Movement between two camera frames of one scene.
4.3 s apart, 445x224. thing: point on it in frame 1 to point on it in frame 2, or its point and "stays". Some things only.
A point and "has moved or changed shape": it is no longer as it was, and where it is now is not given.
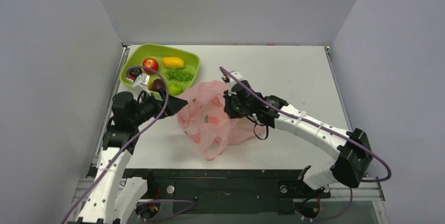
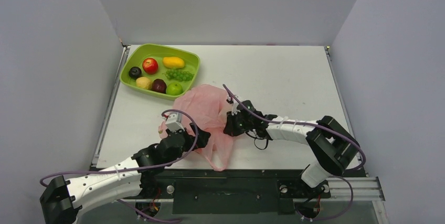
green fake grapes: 174,74 stays
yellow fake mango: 173,62 stays
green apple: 175,88 stays
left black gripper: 158,105 to 191,139
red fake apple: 150,63 stays
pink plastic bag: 204,121 has moved or changed shape
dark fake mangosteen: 134,71 stays
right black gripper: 230,100 to 233,125
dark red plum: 157,83 stays
